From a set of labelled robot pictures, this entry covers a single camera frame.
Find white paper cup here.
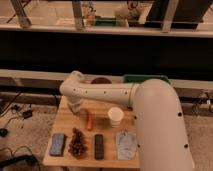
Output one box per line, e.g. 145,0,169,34
108,107,124,127

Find light blue cloth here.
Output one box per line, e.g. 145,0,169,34
115,131,137,160

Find black power adapter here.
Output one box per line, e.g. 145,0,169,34
22,110,33,119

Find blue sponge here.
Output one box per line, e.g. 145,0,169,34
49,133,66,156

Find orange carrot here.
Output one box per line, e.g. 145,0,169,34
86,112,93,131

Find purple bowl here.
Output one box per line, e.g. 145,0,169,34
91,77,112,84

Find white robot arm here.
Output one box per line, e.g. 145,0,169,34
60,71,195,171

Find black remote control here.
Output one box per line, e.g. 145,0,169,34
94,134,104,160

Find green plastic tray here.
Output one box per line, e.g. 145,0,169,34
123,74,169,83

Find black floor cable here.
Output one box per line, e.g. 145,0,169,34
0,145,42,171

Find bunch of dark grapes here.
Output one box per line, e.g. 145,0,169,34
68,128,87,159

